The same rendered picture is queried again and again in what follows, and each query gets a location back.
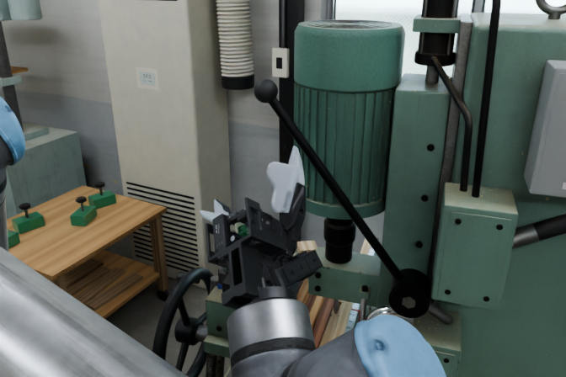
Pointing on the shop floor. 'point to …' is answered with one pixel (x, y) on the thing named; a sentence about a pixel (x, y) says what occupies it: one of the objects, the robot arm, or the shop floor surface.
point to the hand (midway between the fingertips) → (257, 175)
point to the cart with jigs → (90, 246)
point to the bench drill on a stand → (46, 146)
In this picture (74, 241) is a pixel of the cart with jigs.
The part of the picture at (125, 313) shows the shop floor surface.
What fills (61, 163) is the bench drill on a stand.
